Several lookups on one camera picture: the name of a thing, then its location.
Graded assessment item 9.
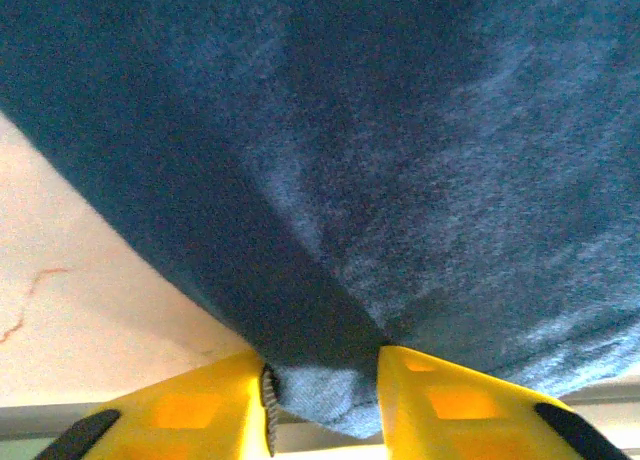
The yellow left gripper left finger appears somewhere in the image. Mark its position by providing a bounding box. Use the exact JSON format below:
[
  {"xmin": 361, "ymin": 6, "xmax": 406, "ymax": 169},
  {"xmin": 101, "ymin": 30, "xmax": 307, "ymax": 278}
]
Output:
[{"xmin": 46, "ymin": 349, "xmax": 280, "ymax": 460}]

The navy blue t-shirt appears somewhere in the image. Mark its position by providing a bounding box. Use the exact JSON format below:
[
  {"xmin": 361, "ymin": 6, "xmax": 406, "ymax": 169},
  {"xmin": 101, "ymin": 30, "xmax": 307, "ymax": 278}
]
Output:
[{"xmin": 0, "ymin": 0, "xmax": 640, "ymax": 441}]

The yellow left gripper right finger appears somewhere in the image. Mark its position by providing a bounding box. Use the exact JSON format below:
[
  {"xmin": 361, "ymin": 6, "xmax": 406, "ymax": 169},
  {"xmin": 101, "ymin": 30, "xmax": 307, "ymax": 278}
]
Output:
[{"xmin": 374, "ymin": 344, "xmax": 630, "ymax": 460}]

